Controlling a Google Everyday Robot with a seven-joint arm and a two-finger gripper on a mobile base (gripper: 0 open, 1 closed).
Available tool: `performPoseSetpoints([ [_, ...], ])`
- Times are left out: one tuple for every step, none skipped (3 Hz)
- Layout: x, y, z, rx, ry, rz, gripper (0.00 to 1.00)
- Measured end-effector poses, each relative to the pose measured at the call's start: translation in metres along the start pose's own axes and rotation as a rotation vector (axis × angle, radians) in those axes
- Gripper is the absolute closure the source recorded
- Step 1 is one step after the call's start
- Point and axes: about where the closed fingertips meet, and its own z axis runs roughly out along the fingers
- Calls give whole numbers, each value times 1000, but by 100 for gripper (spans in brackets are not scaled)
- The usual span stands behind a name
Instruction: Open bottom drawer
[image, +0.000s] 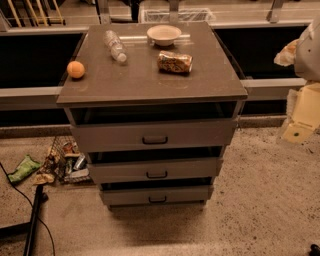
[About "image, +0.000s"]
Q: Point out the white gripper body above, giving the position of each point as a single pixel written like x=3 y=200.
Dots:
x=308 y=56

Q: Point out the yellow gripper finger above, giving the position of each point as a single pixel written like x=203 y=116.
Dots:
x=286 y=56
x=295 y=132

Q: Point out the grey bottom drawer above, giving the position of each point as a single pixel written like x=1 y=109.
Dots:
x=162 y=195

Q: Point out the grey drawer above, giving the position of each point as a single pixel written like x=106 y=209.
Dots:
x=155 y=170
x=153 y=135
x=162 y=195

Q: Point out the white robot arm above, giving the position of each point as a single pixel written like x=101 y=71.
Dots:
x=307 y=59

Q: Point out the grey drawer cabinet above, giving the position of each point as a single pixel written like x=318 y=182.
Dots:
x=138 y=91

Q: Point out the grey middle drawer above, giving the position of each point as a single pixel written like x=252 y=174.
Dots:
x=155 y=170

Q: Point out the grey top drawer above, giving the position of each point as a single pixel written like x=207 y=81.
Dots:
x=153 y=135

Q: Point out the crushed orange drink can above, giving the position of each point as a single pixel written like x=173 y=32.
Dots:
x=174 y=62

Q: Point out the white bowl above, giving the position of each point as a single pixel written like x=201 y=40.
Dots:
x=164 y=35

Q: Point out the clear plastic water bottle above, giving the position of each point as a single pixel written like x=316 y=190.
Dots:
x=115 y=46

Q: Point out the orange ball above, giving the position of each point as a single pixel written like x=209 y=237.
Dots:
x=75 y=69

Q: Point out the yellow chip bag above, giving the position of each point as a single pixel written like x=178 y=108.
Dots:
x=43 y=178

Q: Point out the wooden chair legs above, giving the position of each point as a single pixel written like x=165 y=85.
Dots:
x=34 y=13

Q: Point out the black stand leg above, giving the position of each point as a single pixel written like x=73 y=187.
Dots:
x=29 y=229

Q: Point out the green chip bag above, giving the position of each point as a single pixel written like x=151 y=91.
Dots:
x=25 y=168

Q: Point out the white wire bin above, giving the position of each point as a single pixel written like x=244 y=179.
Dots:
x=182 y=15

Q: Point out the wire basket with trash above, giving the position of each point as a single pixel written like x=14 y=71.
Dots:
x=71 y=165

